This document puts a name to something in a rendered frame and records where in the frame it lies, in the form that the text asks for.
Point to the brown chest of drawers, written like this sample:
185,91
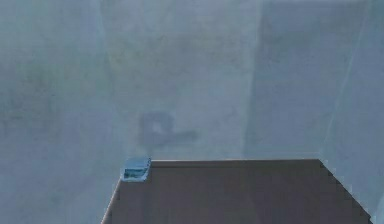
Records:
233,196

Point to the small blue box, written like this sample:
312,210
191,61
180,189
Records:
136,169

